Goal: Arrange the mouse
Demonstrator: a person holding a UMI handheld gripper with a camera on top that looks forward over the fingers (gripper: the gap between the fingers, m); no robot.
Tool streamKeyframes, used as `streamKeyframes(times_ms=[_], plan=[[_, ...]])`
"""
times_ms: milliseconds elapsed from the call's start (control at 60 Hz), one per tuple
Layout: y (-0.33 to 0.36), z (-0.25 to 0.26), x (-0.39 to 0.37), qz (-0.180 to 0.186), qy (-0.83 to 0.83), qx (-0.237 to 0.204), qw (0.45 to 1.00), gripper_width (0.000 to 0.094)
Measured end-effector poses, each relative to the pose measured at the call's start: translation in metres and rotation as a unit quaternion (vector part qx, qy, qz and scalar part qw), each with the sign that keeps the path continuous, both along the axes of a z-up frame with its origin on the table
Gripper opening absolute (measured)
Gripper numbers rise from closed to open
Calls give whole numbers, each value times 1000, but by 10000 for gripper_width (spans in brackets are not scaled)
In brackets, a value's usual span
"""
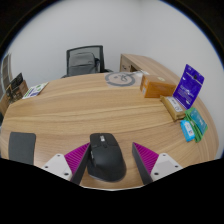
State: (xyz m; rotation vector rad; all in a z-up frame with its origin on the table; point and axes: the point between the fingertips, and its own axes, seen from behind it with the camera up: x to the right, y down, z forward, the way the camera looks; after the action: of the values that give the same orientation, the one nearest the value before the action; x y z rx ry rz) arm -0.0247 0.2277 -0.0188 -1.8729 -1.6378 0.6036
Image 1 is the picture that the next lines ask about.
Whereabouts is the dark grey computer mouse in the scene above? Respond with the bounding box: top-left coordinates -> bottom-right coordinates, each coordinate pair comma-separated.
86,132 -> 128,183

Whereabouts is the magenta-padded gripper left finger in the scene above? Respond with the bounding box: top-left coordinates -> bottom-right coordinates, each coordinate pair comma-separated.
40,142 -> 92,185

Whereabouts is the dark grey mouse pad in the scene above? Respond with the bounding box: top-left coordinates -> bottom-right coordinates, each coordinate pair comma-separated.
8,131 -> 37,166

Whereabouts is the wooden shelf unit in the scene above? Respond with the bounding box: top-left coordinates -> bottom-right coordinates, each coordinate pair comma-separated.
0,53 -> 14,91

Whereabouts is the small brown labelled box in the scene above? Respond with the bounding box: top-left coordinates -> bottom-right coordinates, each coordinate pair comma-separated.
159,95 -> 186,121

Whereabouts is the wooden side desk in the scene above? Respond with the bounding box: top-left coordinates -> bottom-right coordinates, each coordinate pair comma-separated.
119,53 -> 188,84

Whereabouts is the green packet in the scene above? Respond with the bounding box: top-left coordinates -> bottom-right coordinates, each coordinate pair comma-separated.
184,107 -> 209,144

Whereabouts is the white paper sheet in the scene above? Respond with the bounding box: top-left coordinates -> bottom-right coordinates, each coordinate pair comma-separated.
134,69 -> 151,77

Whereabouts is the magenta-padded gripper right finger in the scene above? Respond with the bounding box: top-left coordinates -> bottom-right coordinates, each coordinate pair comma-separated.
132,142 -> 184,185

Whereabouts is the small blue packet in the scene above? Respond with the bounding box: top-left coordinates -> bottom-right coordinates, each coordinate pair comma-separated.
179,119 -> 196,143

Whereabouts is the white green purple leaflet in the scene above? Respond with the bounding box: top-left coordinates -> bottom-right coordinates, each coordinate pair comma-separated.
21,82 -> 49,100

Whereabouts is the orange-brown cardboard box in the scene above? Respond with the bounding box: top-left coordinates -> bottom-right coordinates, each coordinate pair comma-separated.
139,74 -> 178,99

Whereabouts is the grey backpack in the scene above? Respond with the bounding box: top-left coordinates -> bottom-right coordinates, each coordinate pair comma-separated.
67,51 -> 98,77

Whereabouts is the purple card package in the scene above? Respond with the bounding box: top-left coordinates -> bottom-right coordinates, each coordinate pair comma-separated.
172,63 -> 206,110

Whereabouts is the stack of brown cartons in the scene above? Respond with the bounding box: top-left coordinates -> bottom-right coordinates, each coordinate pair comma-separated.
3,72 -> 29,104

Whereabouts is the black mesh office chair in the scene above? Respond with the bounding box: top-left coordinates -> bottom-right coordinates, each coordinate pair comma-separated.
60,45 -> 114,79

